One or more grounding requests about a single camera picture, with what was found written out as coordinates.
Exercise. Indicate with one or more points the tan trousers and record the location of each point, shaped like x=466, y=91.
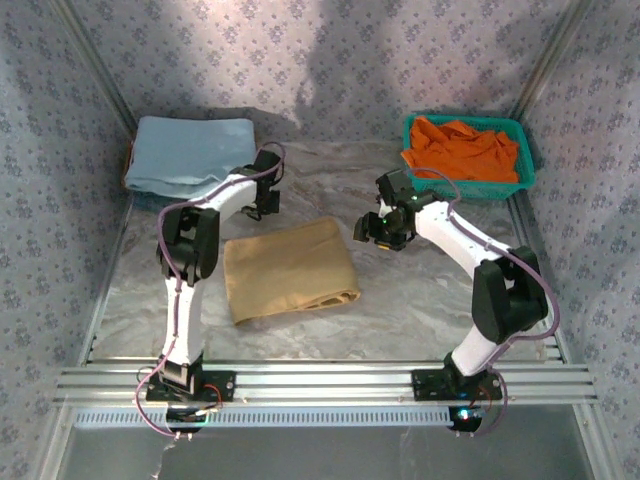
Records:
x=290, y=270

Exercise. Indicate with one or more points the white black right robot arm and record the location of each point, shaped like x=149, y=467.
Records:
x=450, y=235

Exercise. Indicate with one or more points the folded light blue trousers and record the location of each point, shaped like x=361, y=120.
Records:
x=190, y=150

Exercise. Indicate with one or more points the crumpled orange trousers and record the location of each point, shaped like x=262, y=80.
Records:
x=460, y=150

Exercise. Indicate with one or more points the folded blue-grey trousers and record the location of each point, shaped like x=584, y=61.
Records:
x=150, y=192

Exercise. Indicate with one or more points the floral backdrop cloth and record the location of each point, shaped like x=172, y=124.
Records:
x=320, y=65

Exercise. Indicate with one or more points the teal plastic basket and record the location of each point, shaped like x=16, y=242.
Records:
x=526, y=165

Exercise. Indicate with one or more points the right controller board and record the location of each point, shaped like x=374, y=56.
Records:
x=467, y=419

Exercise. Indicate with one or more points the controller board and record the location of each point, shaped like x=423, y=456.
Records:
x=192, y=417
x=467, y=419

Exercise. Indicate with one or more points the left controller board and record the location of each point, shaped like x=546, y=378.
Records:
x=192, y=417

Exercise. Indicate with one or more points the aluminium side rail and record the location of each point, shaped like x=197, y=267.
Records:
x=530, y=225
x=117, y=240

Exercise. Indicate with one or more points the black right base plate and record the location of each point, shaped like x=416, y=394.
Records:
x=430, y=385

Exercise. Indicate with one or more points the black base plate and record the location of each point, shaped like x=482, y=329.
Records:
x=220, y=385
x=430, y=385

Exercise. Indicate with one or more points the aluminium rail beam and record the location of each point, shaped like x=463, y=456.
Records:
x=325, y=382

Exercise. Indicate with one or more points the aluminium frame post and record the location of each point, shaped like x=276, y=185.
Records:
x=95, y=65
x=552, y=60

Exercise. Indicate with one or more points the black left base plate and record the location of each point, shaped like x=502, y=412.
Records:
x=220, y=385

